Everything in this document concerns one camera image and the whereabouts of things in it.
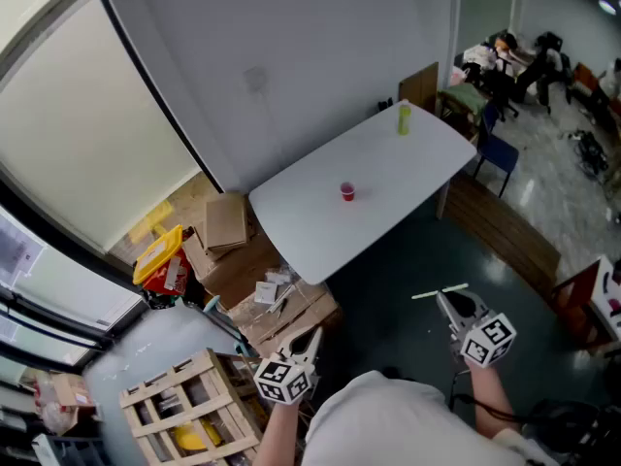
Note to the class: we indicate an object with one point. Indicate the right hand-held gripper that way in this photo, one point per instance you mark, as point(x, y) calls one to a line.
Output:
point(487, 342)

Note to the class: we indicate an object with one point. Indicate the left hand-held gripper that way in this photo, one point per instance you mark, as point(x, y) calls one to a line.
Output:
point(284, 381)

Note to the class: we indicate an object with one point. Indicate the white stick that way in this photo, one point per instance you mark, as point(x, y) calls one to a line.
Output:
point(427, 294)

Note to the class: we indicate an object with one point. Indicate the red cup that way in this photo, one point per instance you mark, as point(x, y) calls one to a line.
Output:
point(348, 193)

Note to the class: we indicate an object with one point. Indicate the person's right forearm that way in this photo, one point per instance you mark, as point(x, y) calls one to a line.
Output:
point(490, 396)

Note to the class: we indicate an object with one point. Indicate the person's left forearm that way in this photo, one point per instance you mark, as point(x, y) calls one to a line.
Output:
point(276, 435)

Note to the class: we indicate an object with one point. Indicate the flat taped cardboard box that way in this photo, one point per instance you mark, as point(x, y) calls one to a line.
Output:
point(291, 316)

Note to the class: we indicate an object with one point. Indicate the white paper packet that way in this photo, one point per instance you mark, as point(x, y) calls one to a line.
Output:
point(266, 292)

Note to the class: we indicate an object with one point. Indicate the large brown cardboard box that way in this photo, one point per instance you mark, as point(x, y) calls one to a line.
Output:
point(233, 272)

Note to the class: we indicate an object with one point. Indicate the person's white shirt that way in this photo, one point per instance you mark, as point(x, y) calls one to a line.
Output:
point(388, 425)

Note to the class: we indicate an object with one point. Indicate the wooden slat crate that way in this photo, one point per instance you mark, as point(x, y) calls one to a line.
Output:
point(194, 401)

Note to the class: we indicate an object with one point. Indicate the small brown cardboard box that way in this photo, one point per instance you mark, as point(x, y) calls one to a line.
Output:
point(225, 221)

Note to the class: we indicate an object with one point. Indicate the yellow object inside crate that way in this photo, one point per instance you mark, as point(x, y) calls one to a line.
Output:
point(190, 436)

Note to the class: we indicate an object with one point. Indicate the red plastic bin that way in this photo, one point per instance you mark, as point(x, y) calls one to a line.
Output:
point(167, 279)

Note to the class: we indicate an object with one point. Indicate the blue chair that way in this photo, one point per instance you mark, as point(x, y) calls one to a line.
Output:
point(497, 153)

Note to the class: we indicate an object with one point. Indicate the yellow bin lid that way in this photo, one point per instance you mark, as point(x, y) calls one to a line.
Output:
point(157, 255)

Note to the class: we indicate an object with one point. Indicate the green plastic bottle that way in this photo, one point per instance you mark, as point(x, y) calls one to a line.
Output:
point(404, 119)

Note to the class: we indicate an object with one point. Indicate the green cushioned chair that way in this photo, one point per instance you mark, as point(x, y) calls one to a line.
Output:
point(463, 95)

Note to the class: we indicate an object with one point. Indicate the brown wooden board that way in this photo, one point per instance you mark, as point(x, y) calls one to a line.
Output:
point(419, 88)

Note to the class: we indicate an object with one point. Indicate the small open cardboard box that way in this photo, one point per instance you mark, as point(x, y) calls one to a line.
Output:
point(73, 389)

